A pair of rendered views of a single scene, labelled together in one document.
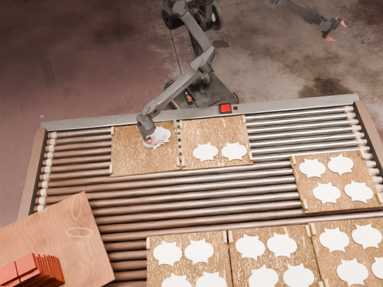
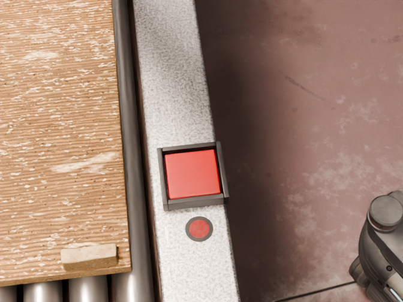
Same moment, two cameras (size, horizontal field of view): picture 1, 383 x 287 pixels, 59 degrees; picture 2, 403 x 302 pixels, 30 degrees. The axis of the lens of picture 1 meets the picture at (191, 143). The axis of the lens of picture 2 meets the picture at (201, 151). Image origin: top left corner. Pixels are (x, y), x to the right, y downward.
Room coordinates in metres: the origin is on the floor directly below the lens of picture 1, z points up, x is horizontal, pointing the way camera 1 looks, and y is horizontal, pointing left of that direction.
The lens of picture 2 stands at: (1.30, -0.67, 1.69)
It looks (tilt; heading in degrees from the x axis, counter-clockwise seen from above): 59 degrees down; 83
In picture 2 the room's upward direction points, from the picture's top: 2 degrees counter-clockwise
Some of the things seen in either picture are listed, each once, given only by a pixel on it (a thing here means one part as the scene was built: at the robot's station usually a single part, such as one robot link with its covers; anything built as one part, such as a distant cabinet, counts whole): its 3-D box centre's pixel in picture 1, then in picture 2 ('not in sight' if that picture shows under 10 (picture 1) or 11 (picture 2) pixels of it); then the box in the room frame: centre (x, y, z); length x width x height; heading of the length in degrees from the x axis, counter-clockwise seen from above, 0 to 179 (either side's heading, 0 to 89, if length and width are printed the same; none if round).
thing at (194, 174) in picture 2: (225, 108); (192, 175); (1.34, -0.24, 0.92); 0.06 x 0.06 x 0.01; 88
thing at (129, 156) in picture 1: (145, 147); not in sight; (1.11, 0.28, 0.93); 0.41 x 0.35 x 0.02; 90
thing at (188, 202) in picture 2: (225, 108); (192, 175); (1.34, -0.24, 0.92); 0.08 x 0.08 x 0.02; 88
